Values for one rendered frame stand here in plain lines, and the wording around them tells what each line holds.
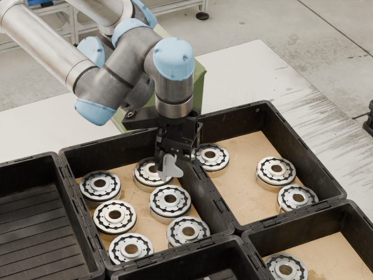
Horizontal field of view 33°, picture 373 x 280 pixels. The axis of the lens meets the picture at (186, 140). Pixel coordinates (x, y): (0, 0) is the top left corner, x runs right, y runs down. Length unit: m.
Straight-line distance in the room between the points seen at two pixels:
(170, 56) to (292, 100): 1.06
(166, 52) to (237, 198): 0.57
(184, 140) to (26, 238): 0.47
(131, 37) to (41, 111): 0.88
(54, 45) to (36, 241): 0.47
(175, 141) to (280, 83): 0.99
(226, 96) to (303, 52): 1.63
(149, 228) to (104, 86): 0.43
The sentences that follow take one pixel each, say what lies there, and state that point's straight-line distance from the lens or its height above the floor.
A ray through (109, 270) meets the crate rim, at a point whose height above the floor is 0.93.
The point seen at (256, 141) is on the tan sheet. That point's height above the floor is 0.83.
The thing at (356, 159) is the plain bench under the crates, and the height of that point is 0.70.
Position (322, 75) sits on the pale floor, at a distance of 3.58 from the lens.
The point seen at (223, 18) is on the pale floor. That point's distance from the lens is 3.95.
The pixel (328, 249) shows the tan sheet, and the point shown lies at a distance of 1.57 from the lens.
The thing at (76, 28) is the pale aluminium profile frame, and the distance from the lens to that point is 3.54.
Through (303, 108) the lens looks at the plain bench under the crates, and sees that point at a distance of 2.16.
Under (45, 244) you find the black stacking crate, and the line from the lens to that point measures 1.53.
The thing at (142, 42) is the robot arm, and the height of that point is 1.33.
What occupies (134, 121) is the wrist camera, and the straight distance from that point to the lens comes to 1.34.
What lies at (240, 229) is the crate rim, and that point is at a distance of 1.43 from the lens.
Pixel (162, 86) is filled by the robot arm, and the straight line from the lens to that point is 1.21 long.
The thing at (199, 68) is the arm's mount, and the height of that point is 0.97.
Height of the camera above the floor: 2.01
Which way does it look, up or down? 42 degrees down
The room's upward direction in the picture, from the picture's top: 4 degrees clockwise
